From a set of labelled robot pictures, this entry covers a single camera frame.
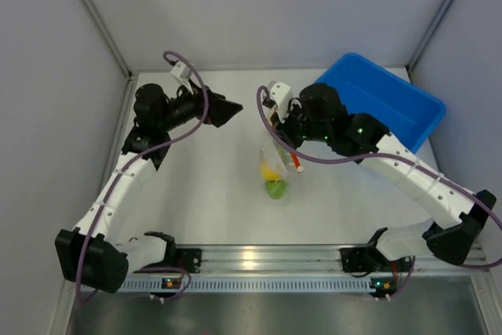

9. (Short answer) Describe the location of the green fake lime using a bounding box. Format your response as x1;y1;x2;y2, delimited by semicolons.
265;180;289;200

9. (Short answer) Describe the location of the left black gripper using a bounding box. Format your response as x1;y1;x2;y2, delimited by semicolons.
158;78;242;132

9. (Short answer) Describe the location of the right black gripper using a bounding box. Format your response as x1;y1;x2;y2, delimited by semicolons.
271;101;330;151

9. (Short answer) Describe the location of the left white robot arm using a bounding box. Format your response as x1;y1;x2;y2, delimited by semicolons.
55;83;243;293

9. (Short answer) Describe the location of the clear zip top bag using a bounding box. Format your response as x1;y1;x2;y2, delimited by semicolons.
259;133;304;201

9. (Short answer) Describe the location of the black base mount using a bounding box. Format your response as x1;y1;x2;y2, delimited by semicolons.
173;247;202;274
340;247;374;275

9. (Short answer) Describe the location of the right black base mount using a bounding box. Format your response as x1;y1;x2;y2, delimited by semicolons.
340;247;374;275

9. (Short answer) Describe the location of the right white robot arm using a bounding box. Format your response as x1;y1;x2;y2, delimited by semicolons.
263;82;497;270

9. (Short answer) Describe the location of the slotted cable duct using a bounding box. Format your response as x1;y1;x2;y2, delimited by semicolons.
118;276;394;293

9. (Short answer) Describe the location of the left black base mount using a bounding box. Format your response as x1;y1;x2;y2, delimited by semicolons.
173;247;202;274

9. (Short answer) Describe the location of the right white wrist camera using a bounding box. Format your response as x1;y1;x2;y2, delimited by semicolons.
265;81;293;122

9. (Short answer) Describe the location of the aluminium mounting rail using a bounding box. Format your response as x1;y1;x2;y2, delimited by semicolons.
117;243;487;275

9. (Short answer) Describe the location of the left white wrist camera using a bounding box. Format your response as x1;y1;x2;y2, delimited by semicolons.
169;60;191;85

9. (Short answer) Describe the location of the blue plastic bin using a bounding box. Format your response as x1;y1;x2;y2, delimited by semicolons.
316;53;446;152

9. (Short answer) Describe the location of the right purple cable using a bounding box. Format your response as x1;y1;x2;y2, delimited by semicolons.
256;86;502;269

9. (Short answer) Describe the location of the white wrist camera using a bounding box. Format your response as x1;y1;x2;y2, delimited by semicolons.
169;60;191;85
265;81;293;122

